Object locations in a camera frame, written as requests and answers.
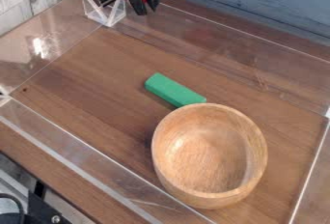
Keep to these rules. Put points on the green rectangular block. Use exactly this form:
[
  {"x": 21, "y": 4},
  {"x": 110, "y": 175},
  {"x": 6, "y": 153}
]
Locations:
[{"x": 173, "y": 92}]

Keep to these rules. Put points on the wooden bowl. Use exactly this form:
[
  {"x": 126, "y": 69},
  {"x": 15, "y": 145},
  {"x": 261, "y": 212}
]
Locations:
[{"x": 210, "y": 155}]

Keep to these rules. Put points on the clear acrylic back wall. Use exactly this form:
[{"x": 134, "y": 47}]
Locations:
[{"x": 274, "y": 58}]

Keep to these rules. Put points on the clear acrylic wall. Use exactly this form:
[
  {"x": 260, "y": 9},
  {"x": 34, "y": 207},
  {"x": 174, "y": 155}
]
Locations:
[
  {"x": 94, "y": 182},
  {"x": 312, "y": 209},
  {"x": 274, "y": 58}
]

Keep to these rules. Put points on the clear acrylic front wall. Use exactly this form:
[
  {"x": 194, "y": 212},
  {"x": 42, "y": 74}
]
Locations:
[{"x": 94, "y": 182}]

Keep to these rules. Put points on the black clamp with cable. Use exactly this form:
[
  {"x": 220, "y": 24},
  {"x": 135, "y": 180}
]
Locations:
[{"x": 39, "y": 212}]

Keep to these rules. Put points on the clear acrylic right wall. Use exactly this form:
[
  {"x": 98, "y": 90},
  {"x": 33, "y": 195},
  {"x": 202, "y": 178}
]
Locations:
[{"x": 312, "y": 209}]

